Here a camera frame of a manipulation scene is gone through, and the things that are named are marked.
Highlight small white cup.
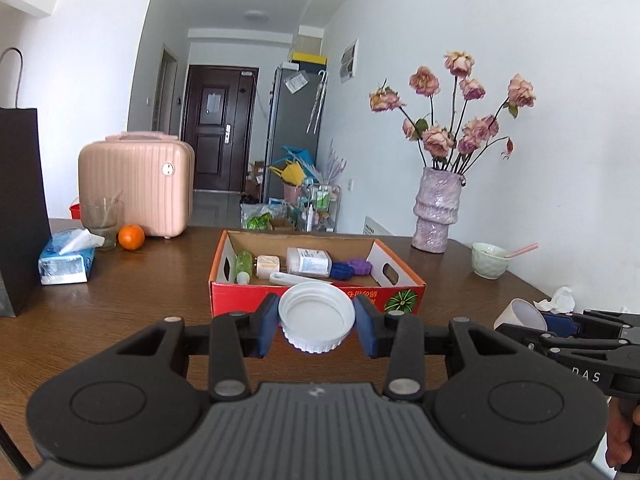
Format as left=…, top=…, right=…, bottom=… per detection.
left=494, top=298, right=548, bottom=330

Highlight white red brush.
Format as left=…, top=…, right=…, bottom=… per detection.
left=269, top=272, right=331, bottom=287

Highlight white ridged jar lid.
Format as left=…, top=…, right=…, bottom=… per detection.
left=278, top=282, right=356, bottom=354

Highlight person's right hand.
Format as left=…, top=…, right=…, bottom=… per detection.
left=605, top=398, right=639, bottom=468

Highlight crumpled white tissue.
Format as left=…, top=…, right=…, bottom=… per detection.
left=534, top=286, right=576, bottom=314

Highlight green spray bottle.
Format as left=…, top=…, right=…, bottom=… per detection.
left=234, top=250, right=254, bottom=285

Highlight red cardboard box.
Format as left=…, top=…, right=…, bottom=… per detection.
left=208, top=231, right=426, bottom=316

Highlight purple gear-shaped lid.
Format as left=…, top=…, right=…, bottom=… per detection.
left=347, top=259, right=373, bottom=276

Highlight small beige orange bottle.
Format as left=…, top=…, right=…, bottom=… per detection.
left=256, top=255, right=281, bottom=280

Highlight blue gear-shaped lid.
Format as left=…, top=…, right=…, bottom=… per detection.
left=330, top=261, right=355, bottom=281

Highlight pink spoon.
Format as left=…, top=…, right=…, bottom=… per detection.
left=504, top=243, right=539, bottom=259

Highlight pale green bowl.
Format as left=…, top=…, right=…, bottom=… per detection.
left=472, top=243, right=510, bottom=281

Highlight clear white-label bottle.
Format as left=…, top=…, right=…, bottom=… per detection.
left=286, top=247, right=332, bottom=278

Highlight small brown cardboard box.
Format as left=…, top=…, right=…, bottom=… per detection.
left=270, top=218, right=295, bottom=232

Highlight purple textured vase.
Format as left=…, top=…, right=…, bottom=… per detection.
left=412, top=168, right=463, bottom=254

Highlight orange fruit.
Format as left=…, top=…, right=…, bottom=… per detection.
left=117, top=224, right=145, bottom=252

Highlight clear drinking glass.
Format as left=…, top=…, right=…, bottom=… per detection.
left=80, top=195, right=122, bottom=250

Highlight pink hard suitcase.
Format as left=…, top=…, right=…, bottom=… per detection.
left=78, top=132, right=195, bottom=238

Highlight blue tissue pack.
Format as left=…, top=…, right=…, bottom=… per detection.
left=38, top=229, right=105, bottom=286

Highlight dried pink flowers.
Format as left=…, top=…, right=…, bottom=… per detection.
left=368, top=51, right=537, bottom=178

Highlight red plastic bucket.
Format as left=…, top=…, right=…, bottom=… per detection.
left=68, top=198, right=81, bottom=220

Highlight black paper bag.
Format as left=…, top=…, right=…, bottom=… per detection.
left=0, top=46, right=53, bottom=319

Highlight dark brown door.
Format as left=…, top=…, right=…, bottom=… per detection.
left=182, top=65, right=258, bottom=193

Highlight grey refrigerator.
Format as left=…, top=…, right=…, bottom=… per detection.
left=262, top=62, right=326, bottom=202

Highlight yellow box on refrigerator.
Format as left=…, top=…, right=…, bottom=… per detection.
left=290, top=51, right=328, bottom=66

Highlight wire storage rack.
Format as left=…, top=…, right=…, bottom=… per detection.
left=297, top=184, right=341, bottom=233

